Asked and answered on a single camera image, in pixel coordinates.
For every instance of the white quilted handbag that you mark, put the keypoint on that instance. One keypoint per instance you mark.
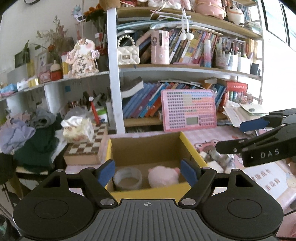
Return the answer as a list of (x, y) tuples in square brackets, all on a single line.
[(127, 55)]

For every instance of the grey timer gadget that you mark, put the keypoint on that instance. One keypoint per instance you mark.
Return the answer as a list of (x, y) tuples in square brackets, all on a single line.
[(214, 155)]

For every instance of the large white charger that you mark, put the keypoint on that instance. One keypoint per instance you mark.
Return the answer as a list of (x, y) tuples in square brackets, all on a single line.
[(214, 165)]

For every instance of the row of blue books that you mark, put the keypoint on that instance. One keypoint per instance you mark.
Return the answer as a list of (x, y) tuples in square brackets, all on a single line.
[(139, 104)]

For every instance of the clear packing tape roll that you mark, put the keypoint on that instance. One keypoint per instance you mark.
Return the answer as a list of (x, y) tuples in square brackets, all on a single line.
[(128, 179)]

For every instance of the red pen in cup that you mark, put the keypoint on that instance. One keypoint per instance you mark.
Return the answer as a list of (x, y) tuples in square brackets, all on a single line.
[(96, 117)]

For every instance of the yellow cardboard box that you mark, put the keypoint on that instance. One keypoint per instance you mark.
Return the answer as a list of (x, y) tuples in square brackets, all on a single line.
[(143, 153)]

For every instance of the pink keyboard learning toy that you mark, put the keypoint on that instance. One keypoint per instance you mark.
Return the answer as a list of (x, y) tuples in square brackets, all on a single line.
[(188, 109)]

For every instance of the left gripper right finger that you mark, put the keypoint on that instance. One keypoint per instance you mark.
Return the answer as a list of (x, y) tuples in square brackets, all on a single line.
[(200, 181)]

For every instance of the stack of papers and books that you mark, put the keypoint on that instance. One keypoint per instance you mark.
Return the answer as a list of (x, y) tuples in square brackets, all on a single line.
[(238, 113)]

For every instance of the pink rabbit figurine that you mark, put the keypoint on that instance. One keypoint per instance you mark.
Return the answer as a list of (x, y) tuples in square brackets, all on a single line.
[(82, 59)]

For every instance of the pink cylinder holder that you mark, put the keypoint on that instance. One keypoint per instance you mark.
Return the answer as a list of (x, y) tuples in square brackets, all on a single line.
[(160, 48)]

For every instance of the floral tissue box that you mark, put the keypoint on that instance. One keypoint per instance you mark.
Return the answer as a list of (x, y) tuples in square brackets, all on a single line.
[(77, 129)]

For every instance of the pink checked tablecloth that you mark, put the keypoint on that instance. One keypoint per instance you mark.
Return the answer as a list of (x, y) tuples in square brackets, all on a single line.
[(275, 178)]

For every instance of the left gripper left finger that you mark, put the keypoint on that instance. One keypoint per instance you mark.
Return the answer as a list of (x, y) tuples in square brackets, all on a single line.
[(95, 180)]

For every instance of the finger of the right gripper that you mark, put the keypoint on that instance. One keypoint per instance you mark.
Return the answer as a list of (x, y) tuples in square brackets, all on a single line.
[(235, 146), (272, 120)]

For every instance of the small white charger cube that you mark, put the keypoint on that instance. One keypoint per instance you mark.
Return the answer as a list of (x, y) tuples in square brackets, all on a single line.
[(203, 155)]

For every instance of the pink plush toy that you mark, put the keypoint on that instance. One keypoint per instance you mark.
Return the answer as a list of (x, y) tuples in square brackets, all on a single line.
[(161, 176)]

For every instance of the white bookshelf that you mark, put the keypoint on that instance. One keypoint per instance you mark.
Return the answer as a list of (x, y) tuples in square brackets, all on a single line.
[(56, 100)]

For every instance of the chessboard box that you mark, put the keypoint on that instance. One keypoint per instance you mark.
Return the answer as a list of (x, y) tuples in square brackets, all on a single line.
[(88, 153)]

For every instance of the white blue spray bottle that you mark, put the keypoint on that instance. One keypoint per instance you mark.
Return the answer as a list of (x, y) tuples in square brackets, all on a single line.
[(227, 161)]

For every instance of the pile of clothes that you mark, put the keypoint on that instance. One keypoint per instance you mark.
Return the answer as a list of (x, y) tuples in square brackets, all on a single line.
[(30, 142)]

